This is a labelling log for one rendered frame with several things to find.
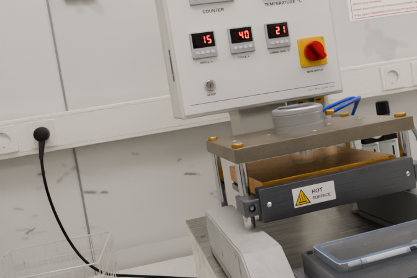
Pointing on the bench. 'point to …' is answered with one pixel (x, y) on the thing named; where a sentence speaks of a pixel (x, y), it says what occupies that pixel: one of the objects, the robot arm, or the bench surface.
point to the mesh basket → (71, 259)
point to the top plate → (307, 131)
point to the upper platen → (306, 165)
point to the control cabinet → (246, 41)
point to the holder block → (312, 268)
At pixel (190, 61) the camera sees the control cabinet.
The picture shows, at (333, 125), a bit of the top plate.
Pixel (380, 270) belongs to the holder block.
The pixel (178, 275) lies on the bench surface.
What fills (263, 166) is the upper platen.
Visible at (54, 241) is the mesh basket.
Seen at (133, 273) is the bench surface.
